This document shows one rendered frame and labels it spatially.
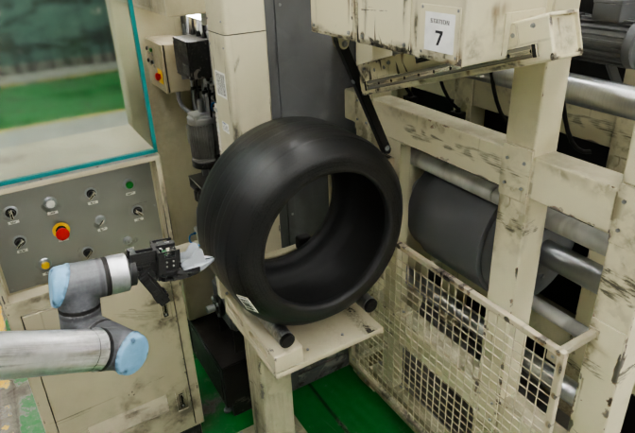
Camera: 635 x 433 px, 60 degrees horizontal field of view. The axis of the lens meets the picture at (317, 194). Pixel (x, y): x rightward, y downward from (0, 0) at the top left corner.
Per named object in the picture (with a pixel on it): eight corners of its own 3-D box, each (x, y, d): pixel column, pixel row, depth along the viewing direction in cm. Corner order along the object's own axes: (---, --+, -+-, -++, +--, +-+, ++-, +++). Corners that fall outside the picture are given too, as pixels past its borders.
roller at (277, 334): (227, 282, 176) (237, 271, 177) (234, 289, 179) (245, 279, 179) (278, 343, 149) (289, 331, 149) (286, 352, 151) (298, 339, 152)
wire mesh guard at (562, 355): (349, 360, 228) (347, 209, 198) (352, 359, 229) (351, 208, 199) (525, 545, 158) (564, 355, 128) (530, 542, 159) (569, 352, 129)
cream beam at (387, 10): (309, 32, 161) (306, -22, 154) (379, 23, 172) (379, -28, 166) (459, 69, 113) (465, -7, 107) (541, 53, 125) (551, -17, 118)
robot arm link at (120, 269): (113, 302, 126) (104, 282, 134) (135, 297, 129) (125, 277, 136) (111, 268, 123) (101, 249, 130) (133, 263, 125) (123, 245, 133)
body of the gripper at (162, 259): (182, 249, 132) (131, 259, 125) (183, 281, 135) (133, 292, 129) (173, 235, 138) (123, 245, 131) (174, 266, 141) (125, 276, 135)
